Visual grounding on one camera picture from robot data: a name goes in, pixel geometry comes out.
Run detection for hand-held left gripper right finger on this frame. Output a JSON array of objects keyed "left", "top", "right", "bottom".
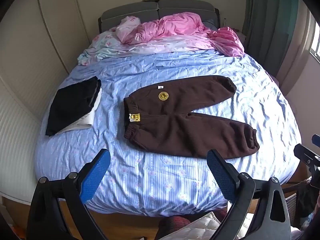
[{"left": 206, "top": 149, "right": 292, "bottom": 240}]

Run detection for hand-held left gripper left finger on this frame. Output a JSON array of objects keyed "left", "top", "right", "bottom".
[{"left": 26, "top": 149, "right": 111, "bottom": 240}]

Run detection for brown pants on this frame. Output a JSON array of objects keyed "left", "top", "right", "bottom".
[{"left": 123, "top": 75, "right": 260, "bottom": 160}]

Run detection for wicker basket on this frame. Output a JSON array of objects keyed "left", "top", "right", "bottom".
[{"left": 284, "top": 180, "right": 300, "bottom": 219}]

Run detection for folded white garment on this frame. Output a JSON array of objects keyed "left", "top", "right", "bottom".
[{"left": 56, "top": 89, "right": 103, "bottom": 133}]

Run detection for white quilted cloth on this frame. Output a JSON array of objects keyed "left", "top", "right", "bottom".
[{"left": 160, "top": 211, "right": 253, "bottom": 240}]

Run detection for blue striped floral bed sheet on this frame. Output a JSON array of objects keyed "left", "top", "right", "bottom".
[{"left": 34, "top": 49, "right": 302, "bottom": 217}]

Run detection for dark red cloth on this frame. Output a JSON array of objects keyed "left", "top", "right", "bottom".
[{"left": 154, "top": 209, "right": 227, "bottom": 240}]

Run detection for folded black garment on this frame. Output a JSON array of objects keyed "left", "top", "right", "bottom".
[{"left": 45, "top": 76, "right": 102, "bottom": 137}]

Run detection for window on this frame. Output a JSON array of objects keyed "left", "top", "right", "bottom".
[{"left": 309, "top": 12, "right": 320, "bottom": 62}]

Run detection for light blue floral cloth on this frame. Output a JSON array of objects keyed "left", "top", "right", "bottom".
[{"left": 77, "top": 29, "right": 130, "bottom": 67}]

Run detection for green curtain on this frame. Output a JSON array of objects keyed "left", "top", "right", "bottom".
[{"left": 241, "top": 0, "right": 315, "bottom": 80}]

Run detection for pink satin quilt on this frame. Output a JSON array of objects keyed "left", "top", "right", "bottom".
[{"left": 115, "top": 12, "right": 245, "bottom": 57}]

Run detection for grey upholstered headboard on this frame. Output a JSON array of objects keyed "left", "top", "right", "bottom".
[{"left": 98, "top": 0, "right": 220, "bottom": 34}]

